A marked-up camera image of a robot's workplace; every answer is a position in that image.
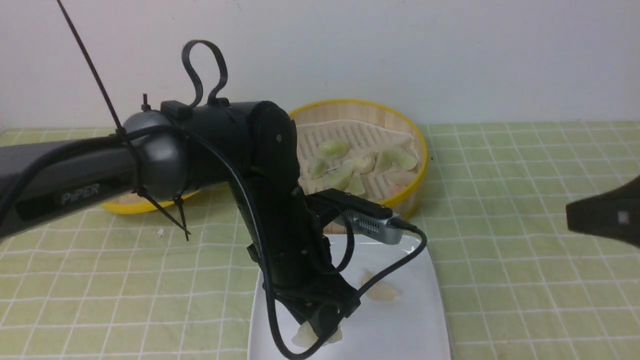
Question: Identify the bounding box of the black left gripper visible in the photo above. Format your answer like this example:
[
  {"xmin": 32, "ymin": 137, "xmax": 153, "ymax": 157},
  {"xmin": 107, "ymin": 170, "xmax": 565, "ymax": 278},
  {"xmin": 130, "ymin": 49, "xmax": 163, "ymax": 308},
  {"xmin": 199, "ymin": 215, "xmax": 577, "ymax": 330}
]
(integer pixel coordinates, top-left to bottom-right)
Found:
[{"xmin": 247, "ymin": 235, "xmax": 362, "ymax": 346}]

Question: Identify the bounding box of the green dumpling centre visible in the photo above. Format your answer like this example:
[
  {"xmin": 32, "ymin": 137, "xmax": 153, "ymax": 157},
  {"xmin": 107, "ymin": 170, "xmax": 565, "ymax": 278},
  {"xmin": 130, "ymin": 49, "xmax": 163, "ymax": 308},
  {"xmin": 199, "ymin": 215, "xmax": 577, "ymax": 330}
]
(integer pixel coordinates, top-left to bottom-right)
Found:
[{"xmin": 323, "ymin": 161, "xmax": 354, "ymax": 191}]

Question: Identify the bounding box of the yellow-rimmed bamboo steamer lid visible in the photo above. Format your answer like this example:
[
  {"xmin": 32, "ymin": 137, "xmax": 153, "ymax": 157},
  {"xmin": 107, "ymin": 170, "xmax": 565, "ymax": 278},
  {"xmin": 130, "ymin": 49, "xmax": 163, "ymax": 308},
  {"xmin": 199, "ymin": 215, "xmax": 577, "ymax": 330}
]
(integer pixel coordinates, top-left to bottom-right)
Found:
[{"xmin": 102, "ymin": 190, "xmax": 201, "ymax": 215}]

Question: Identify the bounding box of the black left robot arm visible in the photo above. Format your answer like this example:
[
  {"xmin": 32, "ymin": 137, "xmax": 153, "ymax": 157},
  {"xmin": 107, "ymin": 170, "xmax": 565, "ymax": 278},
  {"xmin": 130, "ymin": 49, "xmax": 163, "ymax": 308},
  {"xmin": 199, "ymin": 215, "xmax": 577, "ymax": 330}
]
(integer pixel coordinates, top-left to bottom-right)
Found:
[{"xmin": 1, "ymin": 100, "xmax": 372, "ymax": 347}]

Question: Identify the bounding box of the green checkered tablecloth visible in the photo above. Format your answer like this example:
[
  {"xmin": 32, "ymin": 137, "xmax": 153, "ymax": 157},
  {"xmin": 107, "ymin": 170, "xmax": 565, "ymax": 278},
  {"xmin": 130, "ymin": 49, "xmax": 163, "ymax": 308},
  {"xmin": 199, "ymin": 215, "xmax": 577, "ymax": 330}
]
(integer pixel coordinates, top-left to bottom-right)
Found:
[{"xmin": 0, "ymin": 121, "xmax": 640, "ymax": 360}]

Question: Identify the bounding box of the green dumpling right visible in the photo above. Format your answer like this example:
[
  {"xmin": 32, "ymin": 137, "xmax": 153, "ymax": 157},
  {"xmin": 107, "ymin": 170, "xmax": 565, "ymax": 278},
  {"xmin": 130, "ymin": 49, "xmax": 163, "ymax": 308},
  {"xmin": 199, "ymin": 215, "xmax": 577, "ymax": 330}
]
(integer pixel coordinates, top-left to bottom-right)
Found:
[{"xmin": 374, "ymin": 145, "xmax": 419, "ymax": 174}]

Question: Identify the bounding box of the small green dumpling front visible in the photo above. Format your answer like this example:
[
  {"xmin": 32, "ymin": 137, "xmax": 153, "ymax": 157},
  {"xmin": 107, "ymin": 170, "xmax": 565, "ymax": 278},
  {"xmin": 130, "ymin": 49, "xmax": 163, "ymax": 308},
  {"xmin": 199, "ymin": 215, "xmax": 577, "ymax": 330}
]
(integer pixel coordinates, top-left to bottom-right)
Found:
[{"xmin": 345, "ymin": 172, "xmax": 366, "ymax": 198}]

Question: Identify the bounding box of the white square plate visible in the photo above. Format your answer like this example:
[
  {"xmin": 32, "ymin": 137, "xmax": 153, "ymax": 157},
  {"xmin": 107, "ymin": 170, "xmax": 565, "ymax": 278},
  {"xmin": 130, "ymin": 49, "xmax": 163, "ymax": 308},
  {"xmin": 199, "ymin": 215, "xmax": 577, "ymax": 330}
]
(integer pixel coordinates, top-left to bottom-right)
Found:
[{"xmin": 247, "ymin": 234, "xmax": 451, "ymax": 360}]

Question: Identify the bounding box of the green dumpling top middle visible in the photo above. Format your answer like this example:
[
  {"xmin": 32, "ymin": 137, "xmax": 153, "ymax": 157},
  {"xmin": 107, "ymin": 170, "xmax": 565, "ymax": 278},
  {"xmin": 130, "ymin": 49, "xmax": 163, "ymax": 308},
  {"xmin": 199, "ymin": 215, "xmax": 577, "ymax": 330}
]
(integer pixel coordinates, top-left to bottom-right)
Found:
[{"xmin": 317, "ymin": 138, "xmax": 351, "ymax": 162}]

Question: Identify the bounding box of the black camera cable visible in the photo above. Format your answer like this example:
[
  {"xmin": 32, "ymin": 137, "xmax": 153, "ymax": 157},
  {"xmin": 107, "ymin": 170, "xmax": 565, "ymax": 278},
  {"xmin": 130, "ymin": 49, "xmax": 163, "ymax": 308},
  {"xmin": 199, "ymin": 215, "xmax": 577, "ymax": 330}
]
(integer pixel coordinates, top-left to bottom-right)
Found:
[{"xmin": 0, "ymin": 125, "xmax": 429, "ymax": 360}]

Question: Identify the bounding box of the yellow-rimmed bamboo steamer basket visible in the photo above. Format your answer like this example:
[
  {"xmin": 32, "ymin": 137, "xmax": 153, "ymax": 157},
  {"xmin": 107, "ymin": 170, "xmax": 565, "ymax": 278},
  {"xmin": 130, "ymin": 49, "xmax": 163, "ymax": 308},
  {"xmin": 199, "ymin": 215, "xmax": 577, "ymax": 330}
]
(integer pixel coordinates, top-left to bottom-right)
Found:
[{"xmin": 290, "ymin": 99, "xmax": 429, "ymax": 219}]

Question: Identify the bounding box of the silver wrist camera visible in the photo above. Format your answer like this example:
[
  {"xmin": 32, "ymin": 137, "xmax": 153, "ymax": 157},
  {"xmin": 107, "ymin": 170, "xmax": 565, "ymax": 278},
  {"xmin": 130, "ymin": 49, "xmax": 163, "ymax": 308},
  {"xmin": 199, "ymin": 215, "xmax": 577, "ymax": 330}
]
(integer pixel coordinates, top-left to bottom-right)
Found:
[{"xmin": 309, "ymin": 188, "xmax": 403, "ymax": 245}]

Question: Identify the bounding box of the white steamer liner paper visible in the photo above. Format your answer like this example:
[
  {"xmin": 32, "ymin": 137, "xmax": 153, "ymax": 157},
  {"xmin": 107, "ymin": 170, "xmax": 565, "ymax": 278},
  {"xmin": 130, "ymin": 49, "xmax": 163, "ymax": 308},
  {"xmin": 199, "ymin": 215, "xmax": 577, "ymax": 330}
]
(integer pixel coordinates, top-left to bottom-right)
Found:
[{"xmin": 297, "ymin": 120, "xmax": 423, "ymax": 201}]

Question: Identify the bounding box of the pale dumpling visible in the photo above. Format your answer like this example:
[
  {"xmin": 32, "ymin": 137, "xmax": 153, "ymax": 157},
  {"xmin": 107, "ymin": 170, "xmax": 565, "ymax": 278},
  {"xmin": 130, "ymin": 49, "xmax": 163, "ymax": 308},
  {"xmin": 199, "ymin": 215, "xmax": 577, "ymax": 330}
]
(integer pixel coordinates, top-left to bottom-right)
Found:
[
  {"xmin": 291, "ymin": 321, "xmax": 343, "ymax": 349},
  {"xmin": 360, "ymin": 268, "xmax": 402, "ymax": 302},
  {"xmin": 348, "ymin": 153, "xmax": 377, "ymax": 174}
]

